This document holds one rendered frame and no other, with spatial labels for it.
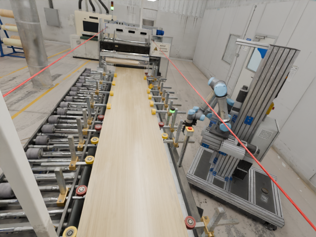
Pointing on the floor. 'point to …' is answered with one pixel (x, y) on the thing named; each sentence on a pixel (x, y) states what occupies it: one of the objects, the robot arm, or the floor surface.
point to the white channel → (25, 172)
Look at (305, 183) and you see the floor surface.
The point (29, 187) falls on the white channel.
